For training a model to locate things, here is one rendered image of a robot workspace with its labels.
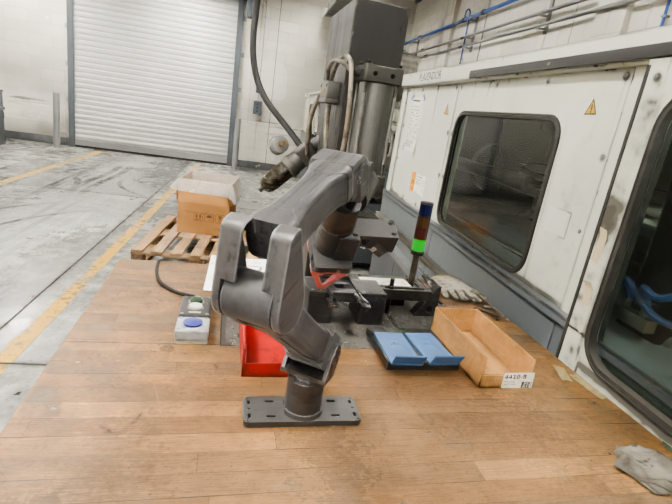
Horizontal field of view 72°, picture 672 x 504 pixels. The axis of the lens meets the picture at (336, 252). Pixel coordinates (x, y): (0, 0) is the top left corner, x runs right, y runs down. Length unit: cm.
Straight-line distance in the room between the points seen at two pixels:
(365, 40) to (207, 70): 919
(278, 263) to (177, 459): 36
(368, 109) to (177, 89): 936
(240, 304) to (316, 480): 31
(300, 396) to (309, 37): 982
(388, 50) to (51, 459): 101
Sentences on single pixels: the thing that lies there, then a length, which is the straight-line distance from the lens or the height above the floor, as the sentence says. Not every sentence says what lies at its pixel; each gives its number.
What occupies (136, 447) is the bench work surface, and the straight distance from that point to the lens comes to 78.
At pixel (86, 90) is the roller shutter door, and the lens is 1075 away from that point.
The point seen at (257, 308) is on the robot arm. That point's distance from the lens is 52.
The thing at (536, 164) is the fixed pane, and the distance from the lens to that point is 163.
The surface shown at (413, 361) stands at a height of 93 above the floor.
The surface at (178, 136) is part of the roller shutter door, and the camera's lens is 1038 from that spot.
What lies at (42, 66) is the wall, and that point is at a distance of 1107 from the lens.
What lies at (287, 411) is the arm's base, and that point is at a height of 92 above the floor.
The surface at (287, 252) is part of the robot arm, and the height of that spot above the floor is 125.
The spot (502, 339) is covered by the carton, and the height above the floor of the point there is 95.
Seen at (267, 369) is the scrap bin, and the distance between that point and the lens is 92.
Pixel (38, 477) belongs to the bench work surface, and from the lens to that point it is 76.
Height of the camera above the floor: 140
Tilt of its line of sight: 17 degrees down
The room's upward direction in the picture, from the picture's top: 9 degrees clockwise
